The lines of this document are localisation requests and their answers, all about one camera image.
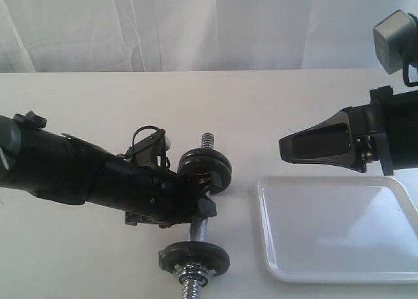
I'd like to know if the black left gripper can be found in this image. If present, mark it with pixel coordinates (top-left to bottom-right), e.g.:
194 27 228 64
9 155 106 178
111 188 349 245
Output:
104 155 223 227

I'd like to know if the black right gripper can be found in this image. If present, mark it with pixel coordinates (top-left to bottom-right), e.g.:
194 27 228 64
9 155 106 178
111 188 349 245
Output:
279 105 387 174

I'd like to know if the black weight plate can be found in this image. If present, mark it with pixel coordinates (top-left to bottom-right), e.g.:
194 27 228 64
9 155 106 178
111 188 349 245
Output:
178 156 232 195
177 148 233 174
158 241 230 277

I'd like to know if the chrome threaded dumbbell bar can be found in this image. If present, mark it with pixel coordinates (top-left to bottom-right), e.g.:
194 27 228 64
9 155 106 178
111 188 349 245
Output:
176 132 217 299

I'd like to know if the white rectangular plastic tray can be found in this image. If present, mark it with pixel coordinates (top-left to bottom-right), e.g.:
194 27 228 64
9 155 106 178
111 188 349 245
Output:
255 176 417 284

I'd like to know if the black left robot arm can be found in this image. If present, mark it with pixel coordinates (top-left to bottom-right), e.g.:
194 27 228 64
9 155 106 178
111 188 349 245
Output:
1 112 232 228

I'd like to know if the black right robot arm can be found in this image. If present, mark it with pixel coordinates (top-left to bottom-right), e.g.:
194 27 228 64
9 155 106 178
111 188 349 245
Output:
279 86 417 176

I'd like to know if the white backdrop curtain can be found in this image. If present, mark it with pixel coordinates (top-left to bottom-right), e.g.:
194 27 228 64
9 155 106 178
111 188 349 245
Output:
1 0 417 72

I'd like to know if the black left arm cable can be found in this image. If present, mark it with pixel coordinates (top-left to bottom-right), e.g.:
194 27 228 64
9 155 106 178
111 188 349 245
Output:
130 125 170 176

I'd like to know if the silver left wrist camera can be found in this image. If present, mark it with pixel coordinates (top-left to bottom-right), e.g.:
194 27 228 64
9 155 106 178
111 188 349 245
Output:
130 129 170 169

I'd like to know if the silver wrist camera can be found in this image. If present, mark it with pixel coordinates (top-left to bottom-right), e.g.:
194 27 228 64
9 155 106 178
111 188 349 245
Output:
130 129 170 169
373 10 417 74

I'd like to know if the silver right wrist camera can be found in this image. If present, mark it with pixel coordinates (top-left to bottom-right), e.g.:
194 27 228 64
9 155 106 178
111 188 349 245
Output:
373 10 417 74

